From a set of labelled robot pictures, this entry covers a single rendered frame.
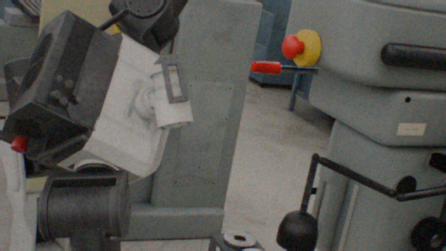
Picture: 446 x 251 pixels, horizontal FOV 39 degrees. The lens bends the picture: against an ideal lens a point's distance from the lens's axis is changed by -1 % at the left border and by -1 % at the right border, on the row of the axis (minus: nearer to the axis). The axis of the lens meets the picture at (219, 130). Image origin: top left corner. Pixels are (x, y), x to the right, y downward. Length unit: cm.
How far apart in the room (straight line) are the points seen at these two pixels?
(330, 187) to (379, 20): 34
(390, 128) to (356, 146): 12
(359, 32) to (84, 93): 49
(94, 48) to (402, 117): 56
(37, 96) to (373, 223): 63
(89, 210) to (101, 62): 28
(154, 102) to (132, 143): 9
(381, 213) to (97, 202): 50
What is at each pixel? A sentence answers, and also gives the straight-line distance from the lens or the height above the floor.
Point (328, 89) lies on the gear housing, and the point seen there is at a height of 168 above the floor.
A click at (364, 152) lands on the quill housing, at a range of 113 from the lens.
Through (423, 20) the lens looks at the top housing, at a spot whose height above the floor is 184.
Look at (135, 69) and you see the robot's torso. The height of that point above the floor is 164.
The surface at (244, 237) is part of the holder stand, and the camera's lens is 174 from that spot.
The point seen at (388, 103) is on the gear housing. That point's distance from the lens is 104.
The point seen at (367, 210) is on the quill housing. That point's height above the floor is 149.
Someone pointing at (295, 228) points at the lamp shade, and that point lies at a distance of 110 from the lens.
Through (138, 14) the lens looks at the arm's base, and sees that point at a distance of 124.
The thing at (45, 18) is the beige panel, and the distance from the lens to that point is 266.
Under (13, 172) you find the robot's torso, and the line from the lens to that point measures 150.
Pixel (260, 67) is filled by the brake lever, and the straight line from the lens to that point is 112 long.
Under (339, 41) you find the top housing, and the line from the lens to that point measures 99.
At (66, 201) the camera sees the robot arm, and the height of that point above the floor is 143.
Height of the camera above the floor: 191
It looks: 17 degrees down
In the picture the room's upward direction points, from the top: 10 degrees clockwise
